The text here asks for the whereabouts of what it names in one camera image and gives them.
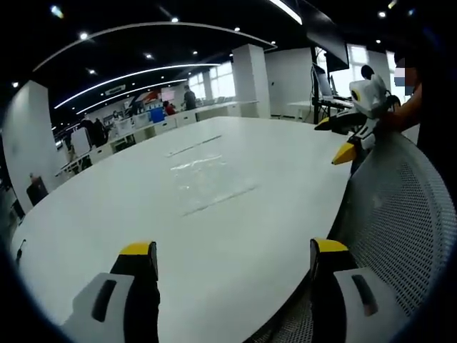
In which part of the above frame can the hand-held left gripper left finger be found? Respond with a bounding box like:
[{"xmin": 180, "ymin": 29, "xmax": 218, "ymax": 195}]
[{"xmin": 59, "ymin": 241, "xmax": 161, "ymax": 343}]

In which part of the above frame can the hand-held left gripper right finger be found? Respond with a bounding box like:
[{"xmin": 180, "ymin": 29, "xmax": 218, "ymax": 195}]
[{"xmin": 309, "ymin": 238, "xmax": 408, "ymax": 343}]

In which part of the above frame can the clear food packaging bag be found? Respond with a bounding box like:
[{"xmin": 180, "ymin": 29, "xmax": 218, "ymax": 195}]
[{"xmin": 170, "ymin": 154, "xmax": 258, "ymax": 217}]

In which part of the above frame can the laptop on stand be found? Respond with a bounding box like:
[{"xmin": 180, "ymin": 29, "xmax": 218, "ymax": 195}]
[{"xmin": 311, "ymin": 63, "xmax": 337, "ymax": 99}]

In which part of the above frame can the black hanging monitor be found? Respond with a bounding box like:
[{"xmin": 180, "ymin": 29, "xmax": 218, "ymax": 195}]
[{"xmin": 306, "ymin": 31, "xmax": 350, "ymax": 71}]

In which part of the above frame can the white mesh chair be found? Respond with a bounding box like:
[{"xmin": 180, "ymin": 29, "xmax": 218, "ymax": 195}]
[{"xmin": 249, "ymin": 131, "xmax": 457, "ymax": 343}]

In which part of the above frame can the white office desk row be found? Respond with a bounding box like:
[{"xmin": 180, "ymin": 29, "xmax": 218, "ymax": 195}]
[{"xmin": 89, "ymin": 100, "xmax": 260, "ymax": 164}]

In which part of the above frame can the white board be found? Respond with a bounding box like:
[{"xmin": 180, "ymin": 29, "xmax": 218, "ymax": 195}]
[{"xmin": 70, "ymin": 127, "xmax": 91, "ymax": 157}]

